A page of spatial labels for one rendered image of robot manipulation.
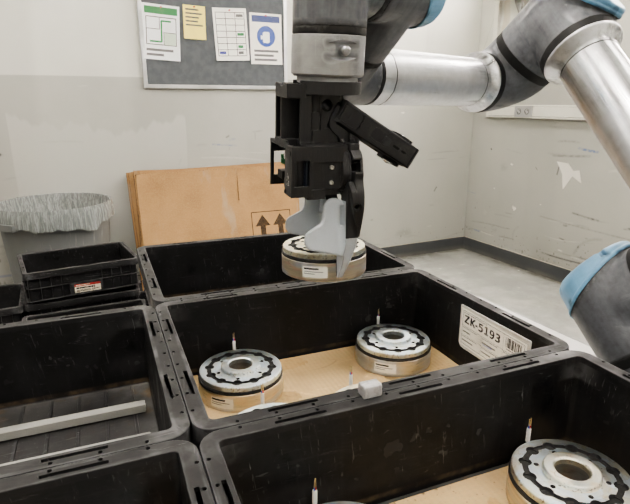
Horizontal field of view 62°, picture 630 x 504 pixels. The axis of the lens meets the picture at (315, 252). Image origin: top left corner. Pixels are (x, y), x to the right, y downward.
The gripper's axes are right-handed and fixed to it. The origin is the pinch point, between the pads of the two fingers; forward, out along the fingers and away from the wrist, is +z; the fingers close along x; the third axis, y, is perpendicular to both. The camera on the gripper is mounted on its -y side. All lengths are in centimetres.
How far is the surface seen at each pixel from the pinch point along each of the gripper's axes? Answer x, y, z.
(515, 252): -231, -258, 108
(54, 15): -281, 37, -40
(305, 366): -5.1, 1.5, 17.4
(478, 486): 22.8, -5.0, 15.2
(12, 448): -0.5, 36.3, 17.3
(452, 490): 22.3, -2.4, 15.3
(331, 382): 0.1, 0.0, 17.0
